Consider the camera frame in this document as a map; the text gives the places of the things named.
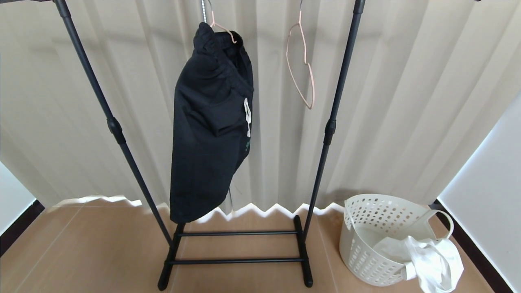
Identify beige curtain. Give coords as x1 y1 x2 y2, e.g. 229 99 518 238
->
0 0 521 213

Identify white printed t-shirt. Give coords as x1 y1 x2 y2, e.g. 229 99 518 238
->
372 235 465 293

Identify white laundry basket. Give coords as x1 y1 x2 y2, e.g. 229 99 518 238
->
339 194 455 287

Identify black shorts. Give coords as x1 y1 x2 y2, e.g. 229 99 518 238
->
169 22 254 225

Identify black clothes rack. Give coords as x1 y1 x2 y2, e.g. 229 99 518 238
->
0 0 483 291

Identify pink clothes hanger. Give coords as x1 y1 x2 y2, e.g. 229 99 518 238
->
207 0 238 44
286 0 315 110

